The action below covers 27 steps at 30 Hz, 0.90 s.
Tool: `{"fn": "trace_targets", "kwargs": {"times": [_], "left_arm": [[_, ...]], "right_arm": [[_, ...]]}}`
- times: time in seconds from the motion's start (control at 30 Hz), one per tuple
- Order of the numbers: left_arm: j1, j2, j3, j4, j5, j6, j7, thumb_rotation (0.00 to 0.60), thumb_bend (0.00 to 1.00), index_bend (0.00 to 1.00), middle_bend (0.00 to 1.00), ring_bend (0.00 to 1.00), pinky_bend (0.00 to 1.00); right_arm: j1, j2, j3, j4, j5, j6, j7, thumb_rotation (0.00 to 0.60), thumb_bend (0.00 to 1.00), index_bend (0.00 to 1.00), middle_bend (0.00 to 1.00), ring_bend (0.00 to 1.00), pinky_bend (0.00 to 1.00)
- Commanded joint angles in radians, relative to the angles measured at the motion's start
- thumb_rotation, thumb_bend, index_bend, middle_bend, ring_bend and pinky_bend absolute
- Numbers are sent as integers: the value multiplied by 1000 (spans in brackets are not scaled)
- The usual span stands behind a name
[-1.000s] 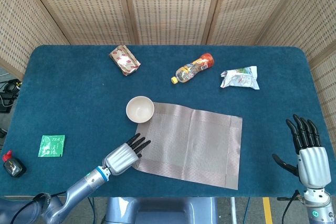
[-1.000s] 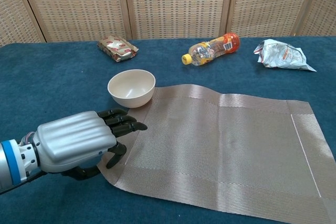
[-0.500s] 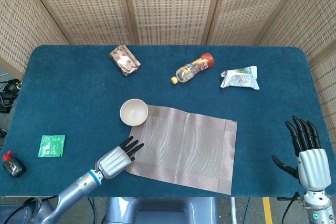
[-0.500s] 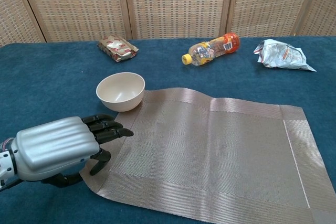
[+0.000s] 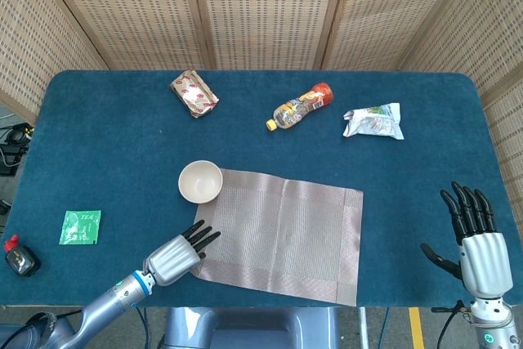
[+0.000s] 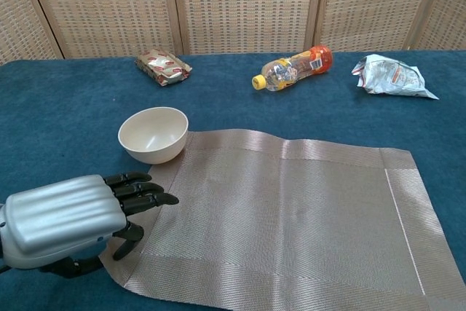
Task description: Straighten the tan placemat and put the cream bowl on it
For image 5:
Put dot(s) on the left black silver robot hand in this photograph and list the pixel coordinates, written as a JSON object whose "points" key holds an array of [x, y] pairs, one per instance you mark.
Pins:
{"points": [[171, 261]]}

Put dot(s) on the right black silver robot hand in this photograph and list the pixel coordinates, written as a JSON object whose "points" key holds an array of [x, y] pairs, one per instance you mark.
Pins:
{"points": [[484, 263]]}

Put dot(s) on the white bowl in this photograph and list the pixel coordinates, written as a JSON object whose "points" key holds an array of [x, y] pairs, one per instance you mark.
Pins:
{"points": [[200, 179]]}

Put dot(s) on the brown woven placemat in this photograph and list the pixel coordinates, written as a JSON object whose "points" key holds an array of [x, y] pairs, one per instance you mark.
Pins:
{"points": [[282, 234]]}

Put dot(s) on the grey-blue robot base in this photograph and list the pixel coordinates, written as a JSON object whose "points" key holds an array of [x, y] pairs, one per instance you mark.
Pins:
{"points": [[245, 328]]}

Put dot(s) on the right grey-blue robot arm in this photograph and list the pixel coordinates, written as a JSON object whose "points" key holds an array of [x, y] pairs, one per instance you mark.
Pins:
{"points": [[494, 328]]}

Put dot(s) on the green tea packet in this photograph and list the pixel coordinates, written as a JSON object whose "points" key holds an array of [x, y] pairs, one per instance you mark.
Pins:
{"points": [[79, 228]]}

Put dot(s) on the blue felt table cover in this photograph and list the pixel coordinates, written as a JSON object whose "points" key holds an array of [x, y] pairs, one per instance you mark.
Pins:
{"points": [[122, 153]]}

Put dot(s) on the bamboo screen panel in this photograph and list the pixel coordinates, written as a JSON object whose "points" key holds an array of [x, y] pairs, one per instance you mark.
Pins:
{"points": [[135, 10], [510, 140], [482, 26], [388, 10], [32, 38], [265, 10]]}

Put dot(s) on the white table leg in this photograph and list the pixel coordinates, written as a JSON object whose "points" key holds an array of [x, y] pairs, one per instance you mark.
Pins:
{"points": [[363, 328]]}

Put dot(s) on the small black bottle red cap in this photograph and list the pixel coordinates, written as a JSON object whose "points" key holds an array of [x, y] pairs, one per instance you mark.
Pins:
{"points": [[20, 261]]}

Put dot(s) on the gold crumpled snack wrapper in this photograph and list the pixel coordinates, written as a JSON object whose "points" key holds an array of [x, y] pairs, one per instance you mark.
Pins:
{"points": [[194, 93]]}

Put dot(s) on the white crumpled snack bag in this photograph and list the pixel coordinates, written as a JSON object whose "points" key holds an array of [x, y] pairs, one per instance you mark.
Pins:
{"points": [[374, 122]]}

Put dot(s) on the plastic bottle orange label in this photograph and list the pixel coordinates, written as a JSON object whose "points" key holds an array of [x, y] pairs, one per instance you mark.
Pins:
{"points": [[298, 106]]}

